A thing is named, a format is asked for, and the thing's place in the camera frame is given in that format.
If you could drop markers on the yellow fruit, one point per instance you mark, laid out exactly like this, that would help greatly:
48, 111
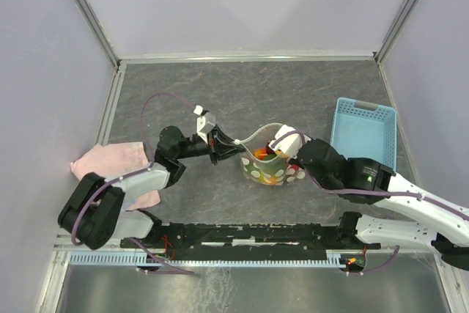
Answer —
281, 154

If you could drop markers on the bright red fruit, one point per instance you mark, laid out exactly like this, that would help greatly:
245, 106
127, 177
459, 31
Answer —
261, 153

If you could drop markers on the light blue plastic basket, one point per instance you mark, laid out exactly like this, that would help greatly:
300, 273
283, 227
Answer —
362, 129

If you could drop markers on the clear polka dot zip bag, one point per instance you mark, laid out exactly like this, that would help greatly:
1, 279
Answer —
272, 174

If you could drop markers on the green round fruit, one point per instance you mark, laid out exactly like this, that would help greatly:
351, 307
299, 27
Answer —
269, 159

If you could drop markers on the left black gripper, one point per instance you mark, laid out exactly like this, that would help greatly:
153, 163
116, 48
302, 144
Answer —
215, 148

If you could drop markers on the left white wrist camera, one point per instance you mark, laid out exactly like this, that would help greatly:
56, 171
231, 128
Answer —
205, 122

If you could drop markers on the light blue cable duct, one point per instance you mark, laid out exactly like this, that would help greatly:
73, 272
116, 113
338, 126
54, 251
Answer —
141, 259

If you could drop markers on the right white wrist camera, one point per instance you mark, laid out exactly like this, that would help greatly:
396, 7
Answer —
289, 140

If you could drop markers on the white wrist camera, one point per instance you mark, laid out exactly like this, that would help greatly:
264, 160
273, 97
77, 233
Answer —
289, 140
205, 122

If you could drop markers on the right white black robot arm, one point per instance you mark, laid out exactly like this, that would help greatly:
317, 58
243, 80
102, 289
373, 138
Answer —
432, 222

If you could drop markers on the pink cloth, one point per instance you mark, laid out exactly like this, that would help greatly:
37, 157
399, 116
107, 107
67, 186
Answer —
112, 160

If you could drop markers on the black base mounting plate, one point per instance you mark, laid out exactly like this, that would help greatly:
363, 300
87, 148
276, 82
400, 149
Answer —
254, 241

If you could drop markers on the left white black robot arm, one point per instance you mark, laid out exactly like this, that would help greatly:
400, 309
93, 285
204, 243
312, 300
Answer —
94, 213

